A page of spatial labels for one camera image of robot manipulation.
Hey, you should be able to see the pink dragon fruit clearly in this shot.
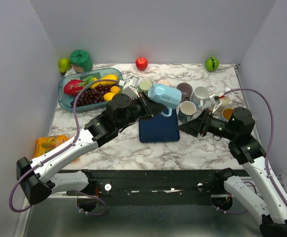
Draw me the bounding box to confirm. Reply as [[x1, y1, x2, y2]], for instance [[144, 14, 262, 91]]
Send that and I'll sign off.
[[63, 76, 97, 96]]

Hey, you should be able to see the red apple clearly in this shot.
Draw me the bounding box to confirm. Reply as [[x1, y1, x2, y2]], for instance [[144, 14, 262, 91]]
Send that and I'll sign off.
[[135, 57, 148, 71]]

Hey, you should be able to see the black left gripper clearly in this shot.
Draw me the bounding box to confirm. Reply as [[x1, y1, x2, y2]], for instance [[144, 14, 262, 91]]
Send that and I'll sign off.
[[116, 91, 165, 130]]

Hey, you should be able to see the grey blue faceted mug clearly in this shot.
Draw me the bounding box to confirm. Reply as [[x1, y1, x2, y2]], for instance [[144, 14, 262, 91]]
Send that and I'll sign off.
[[178, 101, 197, 123]]

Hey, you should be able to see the yellow lemon front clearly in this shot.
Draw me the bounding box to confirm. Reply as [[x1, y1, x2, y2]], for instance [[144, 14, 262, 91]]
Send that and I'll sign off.
[[103, 92, 115, 101]]

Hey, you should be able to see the green mug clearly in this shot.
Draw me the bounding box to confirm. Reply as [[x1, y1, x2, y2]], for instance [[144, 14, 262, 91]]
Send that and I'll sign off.
[[137, 80, 153, 94]]

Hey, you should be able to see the green lime ball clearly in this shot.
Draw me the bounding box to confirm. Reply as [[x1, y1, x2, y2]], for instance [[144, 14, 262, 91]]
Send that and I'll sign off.
[[205, 57, 219, 72]]

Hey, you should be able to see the dark blue tray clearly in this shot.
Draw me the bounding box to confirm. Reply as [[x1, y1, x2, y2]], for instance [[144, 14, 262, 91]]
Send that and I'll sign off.
[[138, 110, 180, 143]]

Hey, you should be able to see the yellow mango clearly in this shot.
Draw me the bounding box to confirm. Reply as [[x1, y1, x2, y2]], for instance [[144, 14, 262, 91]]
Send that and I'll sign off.
[[100, 74, 118, 86]]

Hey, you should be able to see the cream soap pump bottle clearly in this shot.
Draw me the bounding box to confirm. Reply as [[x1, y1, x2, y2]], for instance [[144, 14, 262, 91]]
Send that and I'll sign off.
[[219, 87, 231, 108]]

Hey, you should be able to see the pink mug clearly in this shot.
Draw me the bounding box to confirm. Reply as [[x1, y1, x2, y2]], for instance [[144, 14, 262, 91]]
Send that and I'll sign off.
[[157, 79, 171, 86]]

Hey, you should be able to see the yellow green fruit in basket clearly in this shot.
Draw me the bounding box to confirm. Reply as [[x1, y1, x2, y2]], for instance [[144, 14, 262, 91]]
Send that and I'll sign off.
[[90, 78, 100, 89]]

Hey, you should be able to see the purple mug black handle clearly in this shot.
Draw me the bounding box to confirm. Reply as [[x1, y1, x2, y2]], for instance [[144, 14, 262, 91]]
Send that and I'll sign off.
[[176, 82, 193, 103]]

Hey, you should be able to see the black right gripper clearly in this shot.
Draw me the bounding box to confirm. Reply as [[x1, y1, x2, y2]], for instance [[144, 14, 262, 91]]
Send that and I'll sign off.
[[177, 108, 238, 140]]

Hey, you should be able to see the orange snack bag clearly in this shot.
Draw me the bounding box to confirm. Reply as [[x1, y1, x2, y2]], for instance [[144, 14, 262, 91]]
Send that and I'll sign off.
[[33, 134, 69, 158]]

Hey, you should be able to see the white light blue mug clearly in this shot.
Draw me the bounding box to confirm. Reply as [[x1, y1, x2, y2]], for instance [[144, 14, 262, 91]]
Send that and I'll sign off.
[[191, 86, 211, 109]]

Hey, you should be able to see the light blue faceted mug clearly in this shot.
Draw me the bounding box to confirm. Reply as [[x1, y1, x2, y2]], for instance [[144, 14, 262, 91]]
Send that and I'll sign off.
[[148, 83, 182, 118]]

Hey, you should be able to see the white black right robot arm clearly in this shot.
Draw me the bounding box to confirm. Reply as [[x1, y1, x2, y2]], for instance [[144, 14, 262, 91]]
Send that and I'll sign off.
[[179, 107, 287, 237]]

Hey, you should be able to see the yellow lemon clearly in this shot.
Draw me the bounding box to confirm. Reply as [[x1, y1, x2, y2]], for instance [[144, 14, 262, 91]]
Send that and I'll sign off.
[[103, 92, 115, 101], [110, 85, 121, 94]]

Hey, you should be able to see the dark red grapes bunch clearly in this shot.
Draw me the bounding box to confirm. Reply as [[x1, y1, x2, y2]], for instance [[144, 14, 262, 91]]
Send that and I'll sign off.
[[76, 84, 117, 107]]

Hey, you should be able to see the teal plastic fruit basket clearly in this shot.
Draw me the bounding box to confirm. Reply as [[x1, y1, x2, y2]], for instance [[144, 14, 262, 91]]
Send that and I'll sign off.
[[58, 68, 123, 113]]

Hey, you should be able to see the green wrapped roll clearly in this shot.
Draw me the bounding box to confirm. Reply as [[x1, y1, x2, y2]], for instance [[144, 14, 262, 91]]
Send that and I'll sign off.
[[69, 50, 93, 73]]

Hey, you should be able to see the green pear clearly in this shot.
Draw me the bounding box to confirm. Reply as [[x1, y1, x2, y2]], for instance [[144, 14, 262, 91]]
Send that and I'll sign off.
[[58, 58, 71, 73]]

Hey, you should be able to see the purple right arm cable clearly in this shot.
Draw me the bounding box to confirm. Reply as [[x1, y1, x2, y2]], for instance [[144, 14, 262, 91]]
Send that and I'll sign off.
[[223, 88, 287, 229]]

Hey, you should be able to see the yellow lemon back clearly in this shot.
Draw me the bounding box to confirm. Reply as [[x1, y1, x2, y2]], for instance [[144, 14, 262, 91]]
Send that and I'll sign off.
[[110, 85, 121, 94]]

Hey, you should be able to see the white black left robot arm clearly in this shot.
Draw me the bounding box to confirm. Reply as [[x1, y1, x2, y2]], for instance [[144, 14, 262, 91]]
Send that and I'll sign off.
[[16, 94, 165, 205]]

